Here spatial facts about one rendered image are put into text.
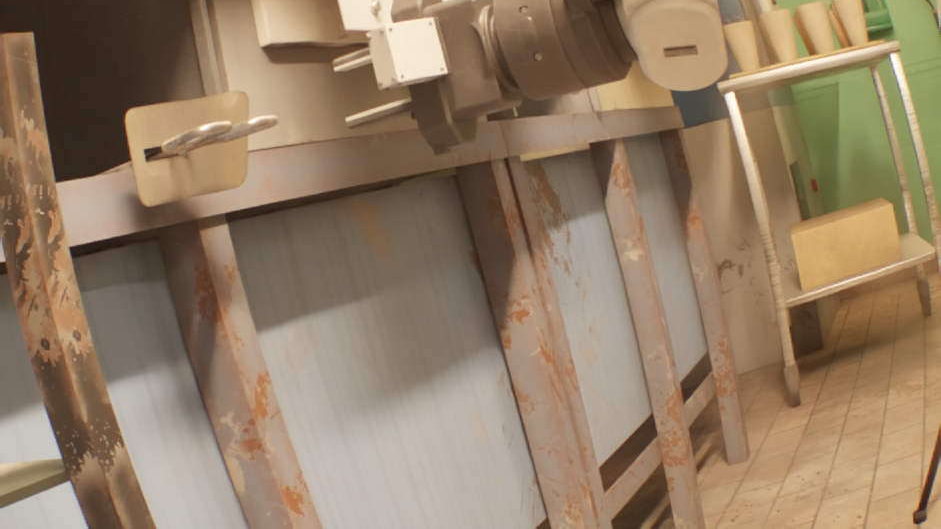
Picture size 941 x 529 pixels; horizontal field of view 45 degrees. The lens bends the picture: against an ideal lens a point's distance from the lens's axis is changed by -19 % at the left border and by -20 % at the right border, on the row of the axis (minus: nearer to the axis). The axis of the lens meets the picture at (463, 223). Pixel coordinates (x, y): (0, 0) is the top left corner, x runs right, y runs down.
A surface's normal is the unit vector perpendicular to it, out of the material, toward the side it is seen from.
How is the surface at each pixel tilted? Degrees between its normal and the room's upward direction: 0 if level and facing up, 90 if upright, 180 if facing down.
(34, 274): 90
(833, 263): 90
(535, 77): 133
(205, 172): 92
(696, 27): 149
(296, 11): 90
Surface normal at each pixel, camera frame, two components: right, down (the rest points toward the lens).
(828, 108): -0.36, 0.11
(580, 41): -0.27, 0.40
